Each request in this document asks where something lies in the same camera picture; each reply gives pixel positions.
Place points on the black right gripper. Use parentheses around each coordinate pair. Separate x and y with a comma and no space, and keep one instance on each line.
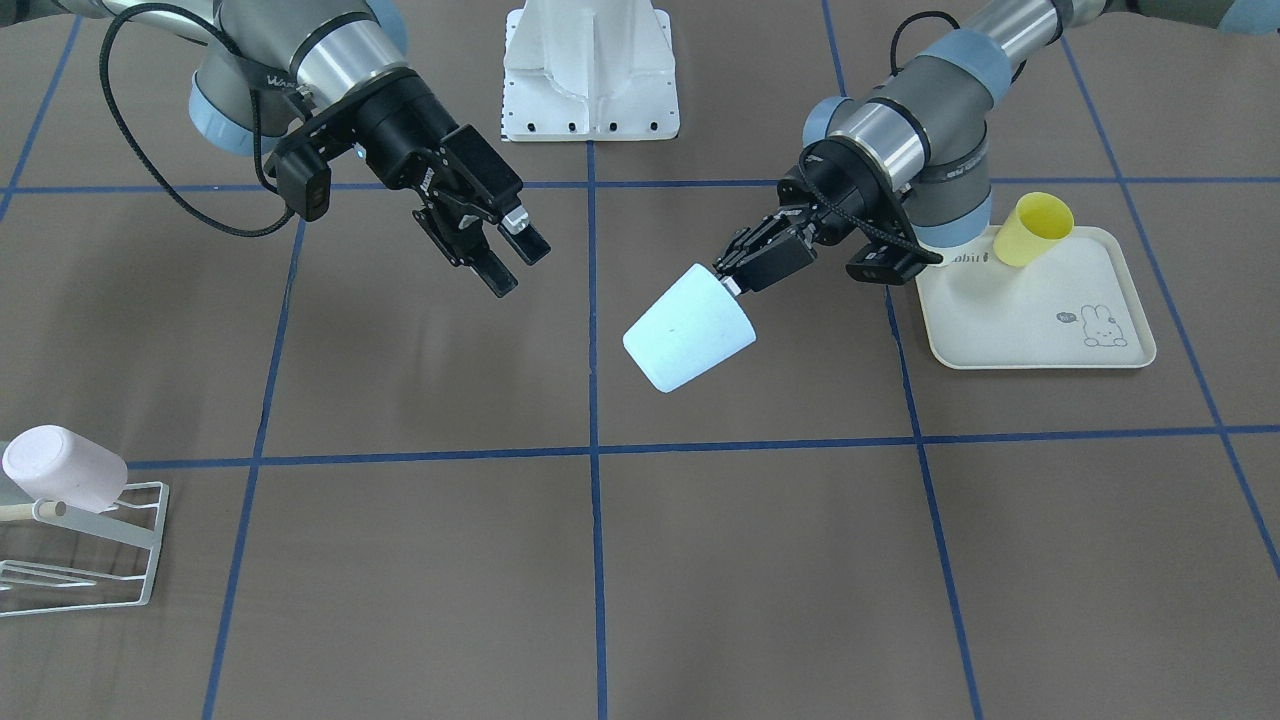
(403,128)

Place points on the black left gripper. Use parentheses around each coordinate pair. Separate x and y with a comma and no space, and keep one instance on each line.
(812,209)

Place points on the blue cup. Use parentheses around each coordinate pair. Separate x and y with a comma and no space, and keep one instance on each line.
(695,325)

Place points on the yellow cup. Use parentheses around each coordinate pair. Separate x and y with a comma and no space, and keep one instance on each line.
(1038,221)

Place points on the pink cup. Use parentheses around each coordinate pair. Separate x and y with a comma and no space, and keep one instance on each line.
(54,462)

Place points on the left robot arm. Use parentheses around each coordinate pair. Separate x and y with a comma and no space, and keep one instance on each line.
(906,164)

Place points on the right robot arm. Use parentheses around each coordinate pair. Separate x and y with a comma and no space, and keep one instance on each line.
(295,84)

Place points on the cream plastic tray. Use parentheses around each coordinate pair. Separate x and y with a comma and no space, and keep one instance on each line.
(1076,307)

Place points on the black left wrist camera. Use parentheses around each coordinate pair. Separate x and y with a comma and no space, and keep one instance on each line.
(895,261)

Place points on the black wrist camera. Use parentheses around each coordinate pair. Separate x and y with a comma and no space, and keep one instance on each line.
(304,181)
(895,261)

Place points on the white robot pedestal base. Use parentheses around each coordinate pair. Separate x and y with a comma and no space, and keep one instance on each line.
(577,71)

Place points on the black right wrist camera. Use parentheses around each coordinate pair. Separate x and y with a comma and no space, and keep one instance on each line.
(304,181)

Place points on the white wire cup rack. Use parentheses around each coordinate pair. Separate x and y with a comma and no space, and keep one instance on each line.
(60,559)

